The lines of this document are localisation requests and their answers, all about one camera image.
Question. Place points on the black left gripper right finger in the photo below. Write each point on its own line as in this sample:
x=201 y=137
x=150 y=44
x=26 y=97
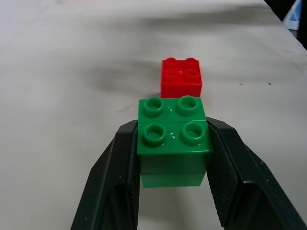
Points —
x=249 y=187

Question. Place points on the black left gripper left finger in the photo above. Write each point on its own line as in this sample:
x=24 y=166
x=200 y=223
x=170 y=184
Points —
x=105 y=182

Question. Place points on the green studded building block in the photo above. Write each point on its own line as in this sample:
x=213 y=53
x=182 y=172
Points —
x=171 y=141

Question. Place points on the red studded building block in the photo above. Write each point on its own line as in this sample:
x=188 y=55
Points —
x=180 y=79

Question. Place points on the white and blue box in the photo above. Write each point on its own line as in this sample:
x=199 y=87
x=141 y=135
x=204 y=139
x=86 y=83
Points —
x=293 y=17

